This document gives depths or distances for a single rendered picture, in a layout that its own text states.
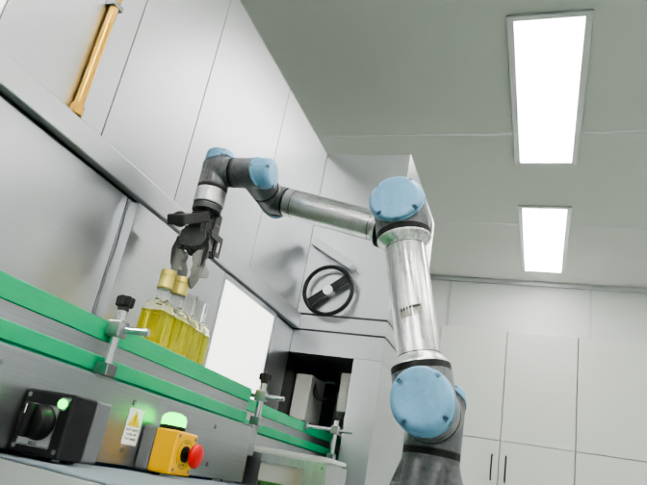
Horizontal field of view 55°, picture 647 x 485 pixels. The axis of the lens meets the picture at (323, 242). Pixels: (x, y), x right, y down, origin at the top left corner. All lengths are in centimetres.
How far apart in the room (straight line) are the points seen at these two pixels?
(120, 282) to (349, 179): 143
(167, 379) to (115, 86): 69
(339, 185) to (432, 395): 167
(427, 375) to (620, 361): 408
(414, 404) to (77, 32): 101
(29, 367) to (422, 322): 69
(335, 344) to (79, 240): 128
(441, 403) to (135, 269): 78
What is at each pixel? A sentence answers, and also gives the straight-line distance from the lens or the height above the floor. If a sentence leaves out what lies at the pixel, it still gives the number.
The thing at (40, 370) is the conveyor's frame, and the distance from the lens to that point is 94.
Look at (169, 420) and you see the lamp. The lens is 115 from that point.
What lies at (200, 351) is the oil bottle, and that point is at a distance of 154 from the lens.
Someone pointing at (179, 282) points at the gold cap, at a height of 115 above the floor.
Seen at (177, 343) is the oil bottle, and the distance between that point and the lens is 144.
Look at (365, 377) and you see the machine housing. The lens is 238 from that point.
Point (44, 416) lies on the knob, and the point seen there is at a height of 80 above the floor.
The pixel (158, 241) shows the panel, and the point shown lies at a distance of 161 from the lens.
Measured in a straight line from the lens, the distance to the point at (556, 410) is 508.
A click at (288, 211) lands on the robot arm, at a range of 159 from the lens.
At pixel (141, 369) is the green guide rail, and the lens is 116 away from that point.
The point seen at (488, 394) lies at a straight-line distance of 510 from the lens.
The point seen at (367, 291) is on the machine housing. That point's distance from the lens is 247.
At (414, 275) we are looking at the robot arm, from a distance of 126.
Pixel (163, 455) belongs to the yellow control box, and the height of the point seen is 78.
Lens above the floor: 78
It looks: 21 degrees up
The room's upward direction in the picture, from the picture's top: 11 degrees clockwise
